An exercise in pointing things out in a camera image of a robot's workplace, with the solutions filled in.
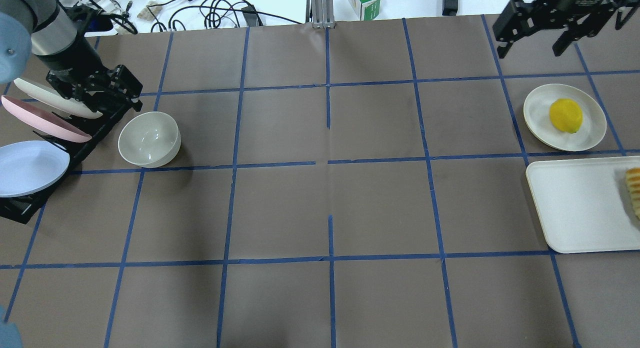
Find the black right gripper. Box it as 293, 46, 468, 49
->
493, 0, 639, 59

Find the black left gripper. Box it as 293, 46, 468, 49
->
46, 64, 143, 113

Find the cream ceramic bowl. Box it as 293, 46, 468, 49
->
118, 111, 182, 169

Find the yellow lemon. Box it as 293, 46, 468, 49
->
548, 98, 583, 134

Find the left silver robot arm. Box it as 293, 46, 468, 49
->
0, 0, 143, 112

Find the cream plate in rack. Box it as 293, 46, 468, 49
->
13, 77, 103, 120

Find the pink plate in rack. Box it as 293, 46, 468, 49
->
1, 95, 92, 143

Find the cream flat plate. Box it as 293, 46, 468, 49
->
523, 83, 608, 152

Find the light blue plate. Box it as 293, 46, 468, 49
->
0, 140, 70, 198

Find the black plate rack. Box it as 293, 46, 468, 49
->
0, 96, 130, 224

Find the cream rectangular tray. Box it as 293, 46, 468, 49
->
525, 156, 640, 253

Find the green white small box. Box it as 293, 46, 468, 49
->
348, 0, 381, 21

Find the aluminium frame post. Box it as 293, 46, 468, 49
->
305, 0, 335, 29

